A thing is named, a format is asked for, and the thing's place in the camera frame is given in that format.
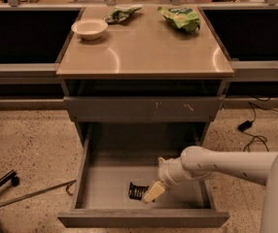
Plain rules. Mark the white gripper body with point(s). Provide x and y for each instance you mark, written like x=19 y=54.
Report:
x=168 y=175

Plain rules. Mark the black rxbar chocolate bar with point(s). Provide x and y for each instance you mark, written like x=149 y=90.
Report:
x=136 y=192

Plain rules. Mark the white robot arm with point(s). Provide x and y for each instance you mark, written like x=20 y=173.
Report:
x=197 y=163

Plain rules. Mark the open grey middle drawer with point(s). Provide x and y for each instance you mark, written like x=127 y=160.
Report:
x=117 y=154

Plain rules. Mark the closed grey top drawer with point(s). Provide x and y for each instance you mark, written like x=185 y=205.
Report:
x=142 y=109

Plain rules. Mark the grey drawer cabinet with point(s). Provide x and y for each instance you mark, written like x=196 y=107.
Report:
x=145 y=58

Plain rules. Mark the black power adapter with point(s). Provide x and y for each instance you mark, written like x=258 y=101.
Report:
x=245 y=125

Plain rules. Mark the grey metal floor rod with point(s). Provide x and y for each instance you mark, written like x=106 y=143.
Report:
x=35 y=193

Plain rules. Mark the black chair leg with caster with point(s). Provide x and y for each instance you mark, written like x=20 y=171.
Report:
x=10 y=177

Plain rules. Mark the light green chip bag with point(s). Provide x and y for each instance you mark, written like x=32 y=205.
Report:
x=182 y=19

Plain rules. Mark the white bowl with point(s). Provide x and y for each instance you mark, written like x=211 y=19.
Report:
x=90 y=28

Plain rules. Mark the dark green snack bag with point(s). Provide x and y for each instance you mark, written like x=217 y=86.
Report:
x=121 y=14

